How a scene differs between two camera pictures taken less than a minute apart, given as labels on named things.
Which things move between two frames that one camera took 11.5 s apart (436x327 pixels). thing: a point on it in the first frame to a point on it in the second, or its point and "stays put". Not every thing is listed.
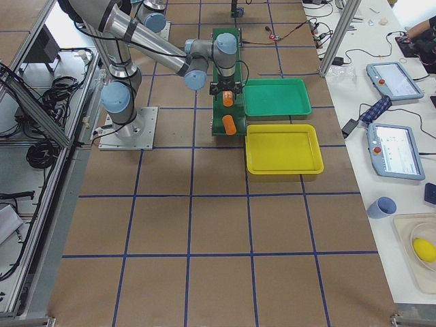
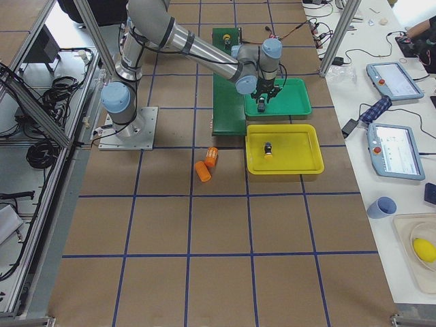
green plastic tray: [276, 97] stays put
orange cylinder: [227, 98] to [212, 155]
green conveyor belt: [236, 111] stays put
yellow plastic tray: [280, 149] stays put
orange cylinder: [229, 127] to [202, 171]
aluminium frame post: [337, 42] stays put
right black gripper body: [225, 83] to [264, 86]
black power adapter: [349, 127] stays put
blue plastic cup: [382, 207] stays put
